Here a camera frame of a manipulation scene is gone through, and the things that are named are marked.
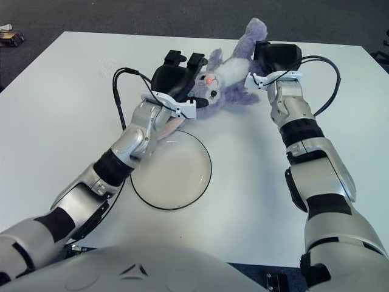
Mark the purple plush bunny doll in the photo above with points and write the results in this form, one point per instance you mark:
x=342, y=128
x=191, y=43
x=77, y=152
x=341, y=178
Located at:
x=234, y=67

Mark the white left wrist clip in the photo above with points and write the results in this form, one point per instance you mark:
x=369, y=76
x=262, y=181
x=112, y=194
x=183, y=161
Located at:
x=185, y=109

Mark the metal table clamp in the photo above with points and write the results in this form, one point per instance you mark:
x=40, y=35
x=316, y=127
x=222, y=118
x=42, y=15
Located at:
x=76, y=252
x=276, y=283

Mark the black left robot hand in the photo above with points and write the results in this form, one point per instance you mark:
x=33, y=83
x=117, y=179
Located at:
x=173, y=79

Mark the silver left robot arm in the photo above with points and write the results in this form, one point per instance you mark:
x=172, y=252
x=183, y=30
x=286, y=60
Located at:
x=136, y=137

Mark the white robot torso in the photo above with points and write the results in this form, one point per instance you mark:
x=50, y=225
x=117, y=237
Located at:
x=136, y=273

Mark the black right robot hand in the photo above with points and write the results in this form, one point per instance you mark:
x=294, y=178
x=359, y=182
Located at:
x=279, y=57

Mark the white crumpled paper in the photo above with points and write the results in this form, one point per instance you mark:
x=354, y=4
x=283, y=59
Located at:
x=4, y=26

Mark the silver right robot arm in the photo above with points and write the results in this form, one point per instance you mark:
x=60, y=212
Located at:
x=316, y=170

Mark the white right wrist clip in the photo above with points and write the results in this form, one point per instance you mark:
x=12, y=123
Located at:
x=285, y=76

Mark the white plate with black rim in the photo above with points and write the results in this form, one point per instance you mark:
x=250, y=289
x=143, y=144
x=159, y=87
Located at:
x=173, y=176

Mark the brown box on floor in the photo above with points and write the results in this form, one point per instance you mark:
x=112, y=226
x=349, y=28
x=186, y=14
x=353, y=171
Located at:
x=12, y=38

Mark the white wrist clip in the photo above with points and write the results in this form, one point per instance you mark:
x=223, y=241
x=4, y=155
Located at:
x=185, y=109
x=285, y=76

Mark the black office chair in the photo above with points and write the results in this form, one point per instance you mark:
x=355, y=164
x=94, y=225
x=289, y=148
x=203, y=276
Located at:
x=381, y=57

